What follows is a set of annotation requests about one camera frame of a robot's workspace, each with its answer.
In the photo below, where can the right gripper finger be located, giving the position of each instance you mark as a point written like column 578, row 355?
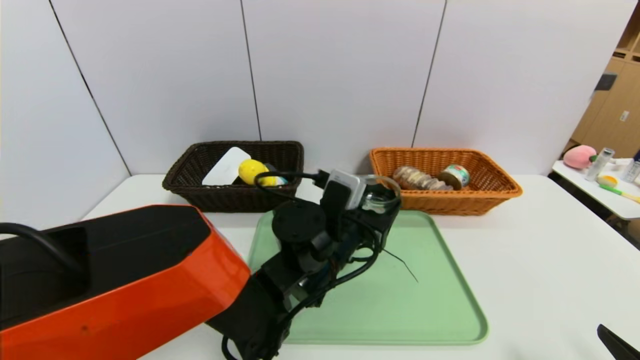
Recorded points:
column 622, row 347

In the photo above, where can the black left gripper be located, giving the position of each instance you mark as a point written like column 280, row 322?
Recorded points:
column 388, row 218

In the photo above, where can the glass cup with black holder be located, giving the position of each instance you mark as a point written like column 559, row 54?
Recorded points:
column 382, row 197

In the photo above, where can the brown striped bread roll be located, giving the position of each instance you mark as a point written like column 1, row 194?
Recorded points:
column 417, row 179

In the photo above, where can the green labelled cat food can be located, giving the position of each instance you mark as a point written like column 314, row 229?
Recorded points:
column 456, row 176

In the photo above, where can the dark grey towel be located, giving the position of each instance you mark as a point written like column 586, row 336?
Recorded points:
column 271, row 167

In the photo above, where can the yellow duck toy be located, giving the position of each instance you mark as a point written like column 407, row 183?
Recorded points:
column 250, row 171

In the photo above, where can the white rectangular box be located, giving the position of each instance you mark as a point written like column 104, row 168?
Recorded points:
column 225, row 167

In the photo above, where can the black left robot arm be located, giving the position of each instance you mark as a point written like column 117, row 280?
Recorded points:
column 125, row 280

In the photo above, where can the orange wicker basket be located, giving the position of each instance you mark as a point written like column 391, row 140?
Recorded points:
column 440, row 202

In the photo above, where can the dark brown wicker basket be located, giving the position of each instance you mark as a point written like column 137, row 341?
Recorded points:
column 220, row 197

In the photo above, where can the light green plastic tray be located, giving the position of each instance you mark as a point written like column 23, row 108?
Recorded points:
column 420, row 300

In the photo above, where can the white side table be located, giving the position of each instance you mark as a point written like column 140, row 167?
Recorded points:
column 612, row 202

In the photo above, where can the yellow and green toothbrush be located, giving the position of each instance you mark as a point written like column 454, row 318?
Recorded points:
column 615, row 190

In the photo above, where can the clear plastic bottle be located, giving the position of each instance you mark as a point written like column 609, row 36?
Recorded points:
column 632, row 171
column 598, row 165

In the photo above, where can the pink peach plush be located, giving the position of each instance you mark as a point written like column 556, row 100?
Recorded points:
column 579, row 157

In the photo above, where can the light wooden cabinet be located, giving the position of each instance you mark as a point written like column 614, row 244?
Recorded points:
column 617, row 110

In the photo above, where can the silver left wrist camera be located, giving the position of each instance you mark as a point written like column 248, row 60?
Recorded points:
column 347, row 187

